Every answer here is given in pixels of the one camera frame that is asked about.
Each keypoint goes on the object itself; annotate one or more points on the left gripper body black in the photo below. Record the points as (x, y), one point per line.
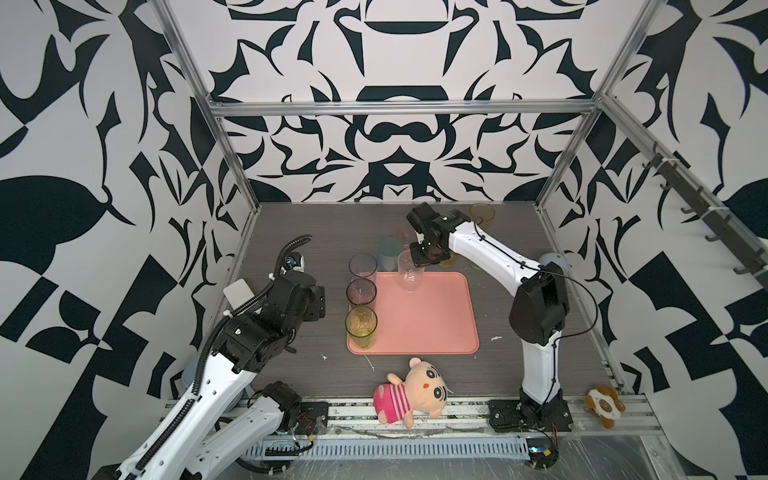
(312, 306)

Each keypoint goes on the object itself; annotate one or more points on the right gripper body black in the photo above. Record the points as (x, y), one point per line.
(424, 255)

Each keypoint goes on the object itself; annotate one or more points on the teal frosted cup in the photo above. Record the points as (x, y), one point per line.
(388, 250)

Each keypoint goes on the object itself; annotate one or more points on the tall yellow glass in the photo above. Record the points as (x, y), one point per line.
(482, 215)

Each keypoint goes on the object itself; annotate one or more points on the clear tall glass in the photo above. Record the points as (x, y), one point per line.
(410, 275)

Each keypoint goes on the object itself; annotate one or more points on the dark smoky glass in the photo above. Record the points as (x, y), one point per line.
(362, 292)

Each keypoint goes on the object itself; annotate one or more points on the tall light green glass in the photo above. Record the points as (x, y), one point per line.
(361, 323)

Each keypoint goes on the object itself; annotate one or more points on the blue-grey tall glass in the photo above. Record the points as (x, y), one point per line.
(363, 266)

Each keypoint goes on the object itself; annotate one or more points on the pink plastic tray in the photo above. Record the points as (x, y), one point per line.
(435, 319)

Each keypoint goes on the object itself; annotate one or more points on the pink short glass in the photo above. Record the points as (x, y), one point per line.
(406, 236)

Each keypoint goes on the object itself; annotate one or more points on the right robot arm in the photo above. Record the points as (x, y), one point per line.
(537, 315)

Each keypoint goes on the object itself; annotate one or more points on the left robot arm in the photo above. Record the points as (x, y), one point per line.
(255, 328)

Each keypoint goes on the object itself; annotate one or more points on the short amber glass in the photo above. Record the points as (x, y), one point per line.
(450, 261)

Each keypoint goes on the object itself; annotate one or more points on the white box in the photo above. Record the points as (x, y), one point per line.
(238, 293)

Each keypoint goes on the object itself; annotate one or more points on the plush doll pink shirt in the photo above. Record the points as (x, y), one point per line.
(422, 390)

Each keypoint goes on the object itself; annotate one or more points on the small brown plush toy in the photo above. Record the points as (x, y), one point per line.
(604, 401)

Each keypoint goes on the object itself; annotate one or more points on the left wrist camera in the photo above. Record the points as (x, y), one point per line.
(292, 261)

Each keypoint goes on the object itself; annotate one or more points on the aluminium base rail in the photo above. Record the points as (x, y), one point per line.
(189, 426)

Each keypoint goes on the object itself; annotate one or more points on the wall hook rack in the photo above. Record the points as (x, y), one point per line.
(701, 204)

